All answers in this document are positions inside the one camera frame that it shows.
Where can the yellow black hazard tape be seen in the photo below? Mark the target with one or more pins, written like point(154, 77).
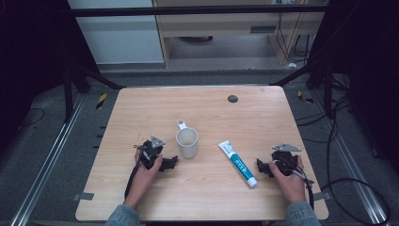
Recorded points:
point(305, 98)
point(101, 101)

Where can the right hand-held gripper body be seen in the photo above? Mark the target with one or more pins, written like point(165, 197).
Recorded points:
point(286, 158)

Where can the person's right hand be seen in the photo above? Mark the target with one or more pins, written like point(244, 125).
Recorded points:
point(290, 185)

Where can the black metal stand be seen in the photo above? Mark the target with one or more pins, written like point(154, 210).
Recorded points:
point(327, 88)
point(67, 91)

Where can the white and teal toothpaste tube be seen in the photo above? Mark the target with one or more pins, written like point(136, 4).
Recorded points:
point(238, 163)

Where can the grey round table grommet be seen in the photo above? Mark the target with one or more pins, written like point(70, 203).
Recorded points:
point(232, 99)

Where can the white cabinet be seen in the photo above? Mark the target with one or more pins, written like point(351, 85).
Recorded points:
point(119, 37)

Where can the aluminium floor rail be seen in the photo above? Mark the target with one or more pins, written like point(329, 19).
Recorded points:
point(47, 160)
point(348, 157)

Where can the dark curtain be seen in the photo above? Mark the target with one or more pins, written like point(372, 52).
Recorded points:
point(31, 62)
point(367, 62)

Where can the grey tape strip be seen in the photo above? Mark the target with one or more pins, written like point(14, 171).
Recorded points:
point(83, 196)
point(323, 196)

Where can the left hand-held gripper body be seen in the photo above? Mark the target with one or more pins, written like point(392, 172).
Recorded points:
point(150, 152)

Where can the black horizontal frame bar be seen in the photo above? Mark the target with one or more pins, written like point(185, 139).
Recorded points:
point(188, 11)

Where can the light wooden desk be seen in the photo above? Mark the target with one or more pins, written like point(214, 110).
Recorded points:
point(219, 26)

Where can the person's left hand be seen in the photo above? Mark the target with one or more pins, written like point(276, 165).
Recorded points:
point(141, 182)

